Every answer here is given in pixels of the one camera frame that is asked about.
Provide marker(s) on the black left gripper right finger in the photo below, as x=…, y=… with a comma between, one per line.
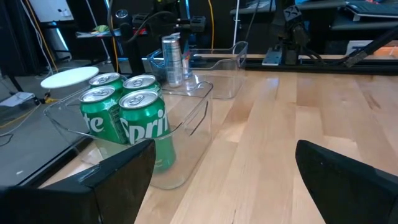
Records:
x=357, y=199

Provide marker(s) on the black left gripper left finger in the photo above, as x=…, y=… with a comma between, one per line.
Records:
x=93, y=199

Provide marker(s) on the green Sprite soda can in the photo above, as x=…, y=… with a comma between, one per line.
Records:
x=105, y=79
x=99, y=121
x=146, y=124
x=140, y=83

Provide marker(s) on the silver blue slim drink can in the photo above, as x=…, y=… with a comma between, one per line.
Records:
x=172, y=62
x=187, y=62

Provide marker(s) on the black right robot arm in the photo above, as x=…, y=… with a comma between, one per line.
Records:
x=292, y=34

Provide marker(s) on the clear plastic bin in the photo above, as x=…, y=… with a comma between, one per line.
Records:
x=224, y=84
x=192, y=149

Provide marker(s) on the black vertical stand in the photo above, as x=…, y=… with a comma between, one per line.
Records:
x=132, y=53

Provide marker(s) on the dark grey desk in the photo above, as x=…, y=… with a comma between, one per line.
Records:
x=351, y=23

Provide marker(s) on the dark keyboard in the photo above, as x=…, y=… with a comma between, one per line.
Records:
x=373, y=9

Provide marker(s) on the white panel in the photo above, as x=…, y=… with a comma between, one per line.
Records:
x=49, y=9

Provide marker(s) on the white pole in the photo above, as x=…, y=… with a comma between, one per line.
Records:
x=236, y=21

